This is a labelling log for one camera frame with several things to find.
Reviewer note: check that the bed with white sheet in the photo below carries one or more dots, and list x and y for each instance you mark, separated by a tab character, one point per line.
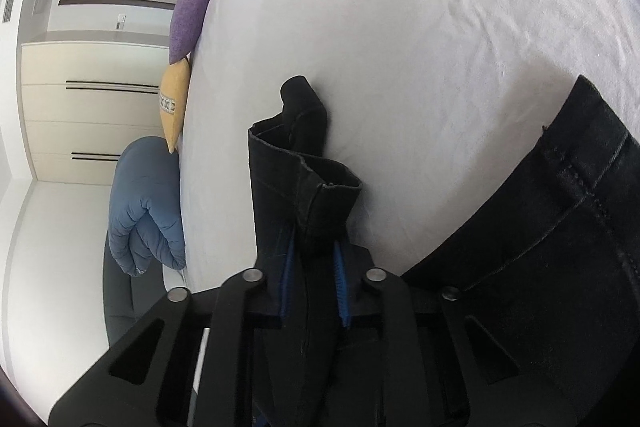
400	32

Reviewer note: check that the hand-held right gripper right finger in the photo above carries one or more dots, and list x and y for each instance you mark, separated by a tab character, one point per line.
342	287

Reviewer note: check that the purple pillow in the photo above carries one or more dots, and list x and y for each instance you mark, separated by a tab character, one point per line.
192	7

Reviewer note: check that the yellow pillow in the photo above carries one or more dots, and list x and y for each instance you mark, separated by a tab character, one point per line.
175	99

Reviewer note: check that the blue folded duvet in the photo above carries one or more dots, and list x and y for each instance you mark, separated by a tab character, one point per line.
145	197

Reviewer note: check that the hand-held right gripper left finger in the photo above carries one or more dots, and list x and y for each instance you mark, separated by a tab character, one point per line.
288	279

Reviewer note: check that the cream wardrobe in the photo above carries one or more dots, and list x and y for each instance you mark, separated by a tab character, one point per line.
95	112

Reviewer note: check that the white wall switch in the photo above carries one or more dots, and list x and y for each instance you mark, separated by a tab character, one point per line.
120	22

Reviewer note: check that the dark grey upholstered bench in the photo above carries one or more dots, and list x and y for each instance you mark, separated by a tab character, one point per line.
127	297

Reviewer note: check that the black denim pants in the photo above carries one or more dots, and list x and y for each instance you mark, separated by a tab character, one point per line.
540	247

